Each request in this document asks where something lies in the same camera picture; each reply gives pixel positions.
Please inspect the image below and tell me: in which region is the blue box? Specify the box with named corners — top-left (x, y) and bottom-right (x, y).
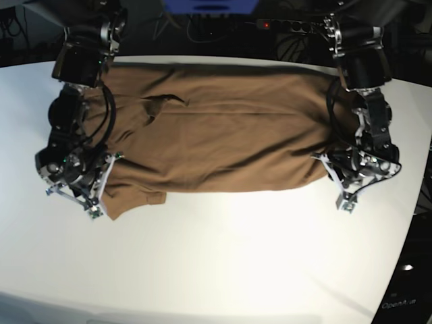
top-left (162, 0), bottom-right (259, 15)

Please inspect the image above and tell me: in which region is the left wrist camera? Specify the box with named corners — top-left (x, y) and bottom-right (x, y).
top-left (335, 196), bottom-right (357, 214)

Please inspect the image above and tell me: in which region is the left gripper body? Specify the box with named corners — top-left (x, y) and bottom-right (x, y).
top-left (312, 148), bottom-right (402, 203)

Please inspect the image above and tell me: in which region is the black power strip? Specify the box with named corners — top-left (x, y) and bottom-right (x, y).
top-left (254, 19), bottom-right (324, 34)

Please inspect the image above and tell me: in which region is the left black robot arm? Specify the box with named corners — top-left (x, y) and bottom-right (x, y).
top-left (307, 1), bottom-right (411, 212)

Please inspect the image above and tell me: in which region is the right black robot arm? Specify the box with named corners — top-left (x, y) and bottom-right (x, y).
top-left (22, 1), bottom-right (128, 219)

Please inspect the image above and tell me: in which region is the brown T-shirt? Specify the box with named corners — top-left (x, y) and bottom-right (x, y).
top-left (103, 63), bottom-right (340, 219)

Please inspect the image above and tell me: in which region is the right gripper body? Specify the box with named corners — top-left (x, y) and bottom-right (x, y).
top-left (35, 146), bottom-right (124, 215)

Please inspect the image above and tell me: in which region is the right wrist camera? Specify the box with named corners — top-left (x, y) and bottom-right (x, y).
top-left (87, 205), bottom-right (103, 220)

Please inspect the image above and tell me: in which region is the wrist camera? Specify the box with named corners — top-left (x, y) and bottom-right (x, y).
top-left (335, 196), bottom-right (357, 214)
top-left (87, 205), bottom-right (103, 220)

